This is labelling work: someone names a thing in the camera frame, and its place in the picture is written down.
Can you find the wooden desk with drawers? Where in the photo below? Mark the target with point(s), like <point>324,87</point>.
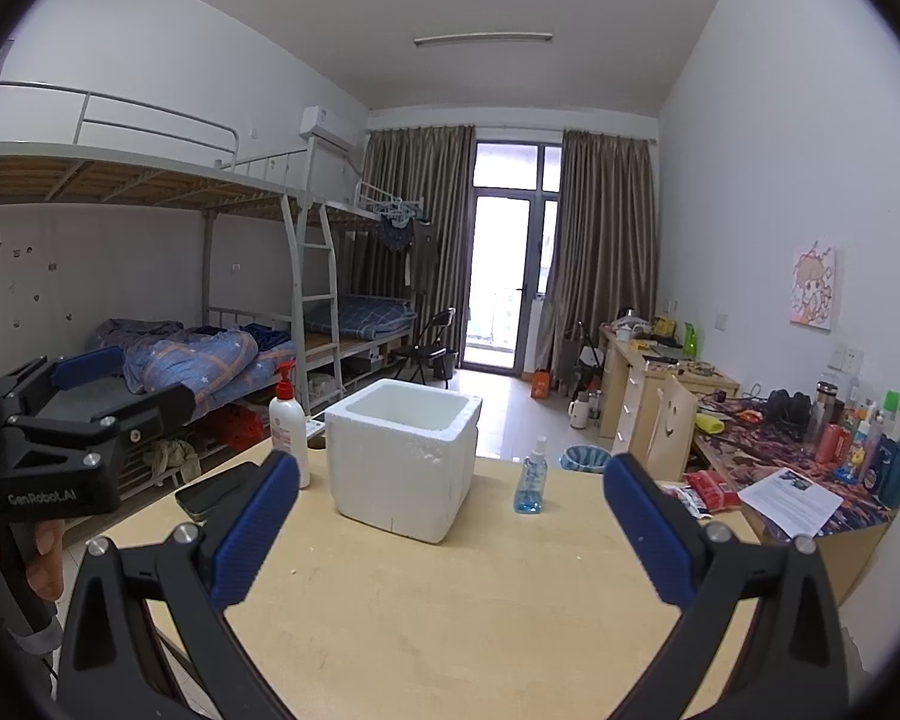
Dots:
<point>630,390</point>

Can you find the yellow pouch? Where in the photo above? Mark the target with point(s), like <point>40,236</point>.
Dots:
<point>709,424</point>

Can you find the dark blue blanket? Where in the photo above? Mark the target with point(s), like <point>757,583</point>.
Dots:
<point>135,334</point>

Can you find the white thermos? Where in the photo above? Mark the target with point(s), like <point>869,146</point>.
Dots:
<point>579,414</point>

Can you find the blue trash bin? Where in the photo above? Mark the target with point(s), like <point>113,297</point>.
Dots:
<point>585,457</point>

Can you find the white air conditioner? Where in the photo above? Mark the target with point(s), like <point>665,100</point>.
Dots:
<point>326,124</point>

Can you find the white snack packet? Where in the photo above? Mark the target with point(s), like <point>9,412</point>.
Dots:
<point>682,499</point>

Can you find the white pump lotion bottle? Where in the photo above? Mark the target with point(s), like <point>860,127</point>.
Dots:
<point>289,435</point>

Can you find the red storage bag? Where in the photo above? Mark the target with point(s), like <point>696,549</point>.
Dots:
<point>232,427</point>

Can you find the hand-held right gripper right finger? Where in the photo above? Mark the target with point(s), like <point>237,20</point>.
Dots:
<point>645,532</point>

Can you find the large red snack packet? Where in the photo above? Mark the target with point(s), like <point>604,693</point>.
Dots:
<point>712,491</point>

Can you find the glass balcony door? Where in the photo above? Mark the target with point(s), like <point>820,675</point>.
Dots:
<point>502,277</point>

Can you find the black folding chair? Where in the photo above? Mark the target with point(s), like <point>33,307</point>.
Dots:
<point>420,352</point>
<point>589,360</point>

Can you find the patterned table cloth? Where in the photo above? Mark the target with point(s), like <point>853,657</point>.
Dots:
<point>765,450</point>

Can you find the white metal bunk bed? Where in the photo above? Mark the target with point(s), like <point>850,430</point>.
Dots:
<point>120,180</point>
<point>367,315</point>

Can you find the printed paper sheet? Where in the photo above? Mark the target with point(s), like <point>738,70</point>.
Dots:
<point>791,502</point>

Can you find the white wall socket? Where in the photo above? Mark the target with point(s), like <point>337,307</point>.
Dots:
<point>846,358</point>

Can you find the brown curtain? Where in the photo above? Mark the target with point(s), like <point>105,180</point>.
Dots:
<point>420,202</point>
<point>607,240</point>

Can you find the hanging dark clothes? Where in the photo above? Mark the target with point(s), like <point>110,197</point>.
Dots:
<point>397,236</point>

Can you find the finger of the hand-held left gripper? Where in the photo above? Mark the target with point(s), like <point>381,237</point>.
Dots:
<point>157,412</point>
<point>90,367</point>

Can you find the wooden chair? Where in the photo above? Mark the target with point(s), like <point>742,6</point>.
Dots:
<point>671,420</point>

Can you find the blue patterned quilt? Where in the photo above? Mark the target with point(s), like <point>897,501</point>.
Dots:
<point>195,367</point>

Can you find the pink wall poster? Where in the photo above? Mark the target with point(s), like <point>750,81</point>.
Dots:
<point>814,289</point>

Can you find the blue spray bottle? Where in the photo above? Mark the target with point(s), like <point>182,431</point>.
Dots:
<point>531,491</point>

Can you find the row of toiletry bottles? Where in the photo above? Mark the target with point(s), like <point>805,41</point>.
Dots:
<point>885,465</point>

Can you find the ceiling tube lamp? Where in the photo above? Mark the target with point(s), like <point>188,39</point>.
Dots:
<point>484,39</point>

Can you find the person's left hand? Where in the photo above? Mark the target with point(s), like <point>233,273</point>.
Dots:
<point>45,562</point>

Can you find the orange bag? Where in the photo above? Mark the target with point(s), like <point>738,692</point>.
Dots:
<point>542,384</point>

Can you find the black smartphone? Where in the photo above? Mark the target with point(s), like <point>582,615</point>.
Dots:
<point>210,491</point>

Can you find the black headphones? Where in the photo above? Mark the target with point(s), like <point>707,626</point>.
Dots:
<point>787,409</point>

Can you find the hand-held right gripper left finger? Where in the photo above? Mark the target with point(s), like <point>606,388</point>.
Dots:
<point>259,525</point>

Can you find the white foam box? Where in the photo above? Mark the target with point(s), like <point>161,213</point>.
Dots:
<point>390,465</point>

